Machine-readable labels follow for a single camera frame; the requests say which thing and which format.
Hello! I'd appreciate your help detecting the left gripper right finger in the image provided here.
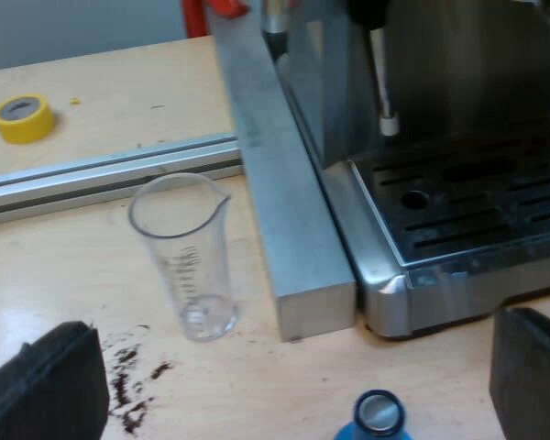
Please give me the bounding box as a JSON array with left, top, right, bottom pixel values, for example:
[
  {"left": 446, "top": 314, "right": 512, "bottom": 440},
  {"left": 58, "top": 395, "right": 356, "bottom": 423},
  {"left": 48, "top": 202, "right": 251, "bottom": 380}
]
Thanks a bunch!
[{"left": 489, "top": 306, "right": 550, "bottom": 440}]

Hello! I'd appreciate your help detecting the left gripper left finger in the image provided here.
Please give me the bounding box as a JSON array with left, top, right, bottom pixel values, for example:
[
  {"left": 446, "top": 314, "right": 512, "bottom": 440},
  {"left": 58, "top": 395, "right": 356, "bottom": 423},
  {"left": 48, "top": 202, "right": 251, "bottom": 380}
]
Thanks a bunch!
[{"left": 0, "top": 321, "right": 111, "bottom": 440}]

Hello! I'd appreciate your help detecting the steel espresso machine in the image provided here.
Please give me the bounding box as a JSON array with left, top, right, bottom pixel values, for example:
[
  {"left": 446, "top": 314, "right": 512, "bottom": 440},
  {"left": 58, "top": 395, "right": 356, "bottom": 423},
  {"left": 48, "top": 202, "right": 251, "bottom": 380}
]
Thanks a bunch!
[{"left": 261, "top": 0, "right": 550, "bottom": 340}]

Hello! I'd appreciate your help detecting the blue tamper with steel top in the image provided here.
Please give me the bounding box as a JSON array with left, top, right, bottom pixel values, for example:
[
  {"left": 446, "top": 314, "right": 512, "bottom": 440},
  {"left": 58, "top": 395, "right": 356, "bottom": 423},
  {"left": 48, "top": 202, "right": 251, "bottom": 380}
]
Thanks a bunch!
[{"left": 332, "top": 389, "right": 413, "bottom": 440}]

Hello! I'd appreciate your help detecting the clear measuring glass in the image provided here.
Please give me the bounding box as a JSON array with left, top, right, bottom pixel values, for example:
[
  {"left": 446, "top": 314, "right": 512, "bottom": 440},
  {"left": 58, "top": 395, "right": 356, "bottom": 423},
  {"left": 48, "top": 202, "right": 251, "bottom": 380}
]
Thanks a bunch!
[{"left": 127, "top": 172, "right": 239, "bottom": 343}]

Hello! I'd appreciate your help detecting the roll of yellow tape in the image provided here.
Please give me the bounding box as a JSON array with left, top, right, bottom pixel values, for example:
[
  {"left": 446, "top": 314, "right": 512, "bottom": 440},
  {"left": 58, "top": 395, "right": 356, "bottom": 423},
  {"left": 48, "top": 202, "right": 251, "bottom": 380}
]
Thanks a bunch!
[{"left": 0, "top": 93, "right": 57, "bottom": 146}]

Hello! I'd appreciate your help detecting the metal block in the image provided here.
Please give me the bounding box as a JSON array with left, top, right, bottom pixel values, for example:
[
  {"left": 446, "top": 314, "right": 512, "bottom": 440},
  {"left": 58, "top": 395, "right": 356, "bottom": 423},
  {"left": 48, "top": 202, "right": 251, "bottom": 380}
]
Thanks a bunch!
[{"left": 212, "top": 0, "right": 358, "bottom": 343}]

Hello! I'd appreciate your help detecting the aluminium rail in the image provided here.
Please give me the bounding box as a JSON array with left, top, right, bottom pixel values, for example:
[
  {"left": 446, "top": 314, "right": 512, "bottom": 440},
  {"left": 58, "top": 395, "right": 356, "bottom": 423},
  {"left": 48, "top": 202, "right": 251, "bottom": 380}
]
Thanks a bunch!
[{"left": 0, "top": 134, "right": 245, "bottom": 226}]

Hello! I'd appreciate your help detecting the filter holder with red-ended handle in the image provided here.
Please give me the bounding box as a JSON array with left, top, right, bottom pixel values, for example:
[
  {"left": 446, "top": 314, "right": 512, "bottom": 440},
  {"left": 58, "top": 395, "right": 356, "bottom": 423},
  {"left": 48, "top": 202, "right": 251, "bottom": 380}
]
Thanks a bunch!
[{"left": 204, "top": 0, "right": 249, "bottom": 20}]

